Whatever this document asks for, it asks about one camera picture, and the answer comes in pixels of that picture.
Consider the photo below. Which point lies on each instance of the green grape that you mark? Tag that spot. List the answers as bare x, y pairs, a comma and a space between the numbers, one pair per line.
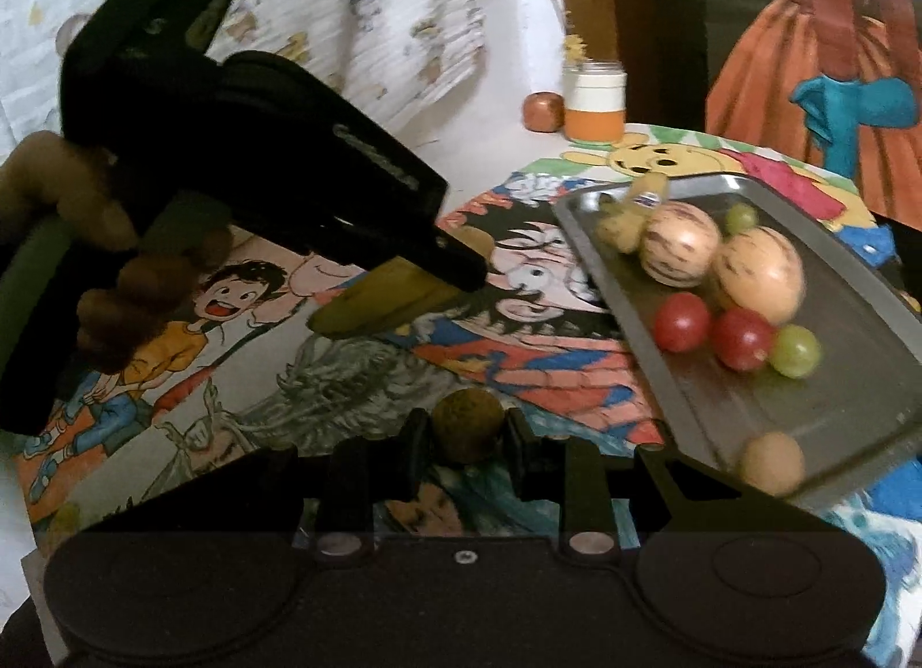
796, 352
741, 217

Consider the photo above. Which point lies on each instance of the colourful cartoon drawing mat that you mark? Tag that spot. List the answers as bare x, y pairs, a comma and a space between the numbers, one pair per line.
292, 350

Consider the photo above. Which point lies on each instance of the white patterned quilt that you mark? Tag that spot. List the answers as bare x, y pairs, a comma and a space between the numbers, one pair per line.
391, 58

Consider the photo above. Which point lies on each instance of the round tan fruit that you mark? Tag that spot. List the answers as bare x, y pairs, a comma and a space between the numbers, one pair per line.
773, 463

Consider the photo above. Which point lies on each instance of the striped pepino melon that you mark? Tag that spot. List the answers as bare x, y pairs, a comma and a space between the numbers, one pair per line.
760, 270
679, 245

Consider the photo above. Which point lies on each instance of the left hand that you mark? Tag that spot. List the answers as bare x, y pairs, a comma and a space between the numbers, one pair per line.
86, 276

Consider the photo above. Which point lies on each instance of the red cherry tomato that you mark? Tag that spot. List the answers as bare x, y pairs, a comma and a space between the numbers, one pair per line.
742, 339
681, 323

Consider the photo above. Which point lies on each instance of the girl in orange dress poster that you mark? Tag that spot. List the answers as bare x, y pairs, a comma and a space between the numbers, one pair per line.
833, 83

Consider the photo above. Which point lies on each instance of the white orange plastic jar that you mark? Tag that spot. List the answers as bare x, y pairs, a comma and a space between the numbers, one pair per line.
594, 101

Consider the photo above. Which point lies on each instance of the metal baking tray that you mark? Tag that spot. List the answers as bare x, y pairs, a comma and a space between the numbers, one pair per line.
856, 417

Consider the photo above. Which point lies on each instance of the round brown-green fruit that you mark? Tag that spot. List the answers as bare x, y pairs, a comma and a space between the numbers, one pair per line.
468, 422

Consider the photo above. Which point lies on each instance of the small brown onion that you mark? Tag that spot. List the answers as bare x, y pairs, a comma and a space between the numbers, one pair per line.
543, 112

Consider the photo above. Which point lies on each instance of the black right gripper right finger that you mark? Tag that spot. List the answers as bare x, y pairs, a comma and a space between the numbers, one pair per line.
658, 507

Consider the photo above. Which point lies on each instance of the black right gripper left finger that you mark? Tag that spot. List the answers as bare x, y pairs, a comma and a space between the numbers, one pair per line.
249, 510

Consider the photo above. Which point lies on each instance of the short yellow banana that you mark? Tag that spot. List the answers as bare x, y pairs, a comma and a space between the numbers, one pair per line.
622, 223

